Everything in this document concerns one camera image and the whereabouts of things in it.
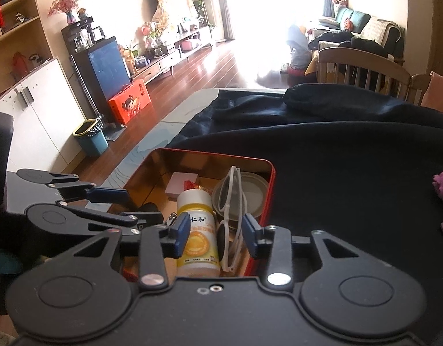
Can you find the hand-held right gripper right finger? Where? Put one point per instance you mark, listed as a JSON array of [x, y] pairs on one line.
[[250, 236]]

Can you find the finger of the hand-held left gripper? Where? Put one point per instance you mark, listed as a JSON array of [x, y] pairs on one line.
[[109, 195], [117, 221]]

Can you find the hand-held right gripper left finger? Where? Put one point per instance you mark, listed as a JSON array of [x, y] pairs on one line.
[[181, 232]]

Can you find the white yellow-label pill bottle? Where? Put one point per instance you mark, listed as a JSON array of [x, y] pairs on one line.
[[198, 245]]

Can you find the white sunglasses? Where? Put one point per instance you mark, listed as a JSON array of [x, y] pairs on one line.
[[230, 202]]

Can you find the gold jar lid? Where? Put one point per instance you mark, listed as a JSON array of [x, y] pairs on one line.
[[255, 194]]

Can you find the red tin box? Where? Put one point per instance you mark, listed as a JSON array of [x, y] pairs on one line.
[[264, 194]]

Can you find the blue trash bin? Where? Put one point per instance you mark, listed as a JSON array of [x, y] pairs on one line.
[[93, 140]]

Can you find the orange gift box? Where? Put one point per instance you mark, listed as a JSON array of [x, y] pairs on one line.
[[129, 102]]

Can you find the white cabinet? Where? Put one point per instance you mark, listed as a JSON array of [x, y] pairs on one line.
[[37, 115]]

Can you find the dark navy cloth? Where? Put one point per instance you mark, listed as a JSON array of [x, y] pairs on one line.
[[351, 169]]

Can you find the black cabinet with blue screen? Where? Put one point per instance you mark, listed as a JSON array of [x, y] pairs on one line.
[[106, 65]]

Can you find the long wooden tv stand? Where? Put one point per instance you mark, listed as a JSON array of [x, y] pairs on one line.
[[171, 56]]

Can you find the black coffee machine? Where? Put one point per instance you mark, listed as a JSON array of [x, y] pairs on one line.
[[82, 38]]

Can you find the small doll figurine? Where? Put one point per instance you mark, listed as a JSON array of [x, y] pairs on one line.
[[83, 13]]

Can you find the pink flower vase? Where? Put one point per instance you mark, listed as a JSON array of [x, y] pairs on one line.
[[64, 7]]

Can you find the wooden chair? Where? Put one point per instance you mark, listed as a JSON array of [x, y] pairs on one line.
[[362, 68], [419, 90]]

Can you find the white standing air conditioner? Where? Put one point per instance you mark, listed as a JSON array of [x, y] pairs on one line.
[[211, 3]]

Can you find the black clothes pile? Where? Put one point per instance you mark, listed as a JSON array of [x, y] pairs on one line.
[[351, 41]]

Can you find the pink cloth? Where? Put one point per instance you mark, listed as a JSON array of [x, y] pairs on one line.
[[439, 93]]

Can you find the green sofa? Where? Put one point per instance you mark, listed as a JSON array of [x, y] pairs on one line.
[[383, 30]]

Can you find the wooden wall shelf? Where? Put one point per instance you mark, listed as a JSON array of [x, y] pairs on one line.
[[16, 32]]

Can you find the wall television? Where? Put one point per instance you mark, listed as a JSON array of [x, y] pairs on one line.
[[150, 1]]

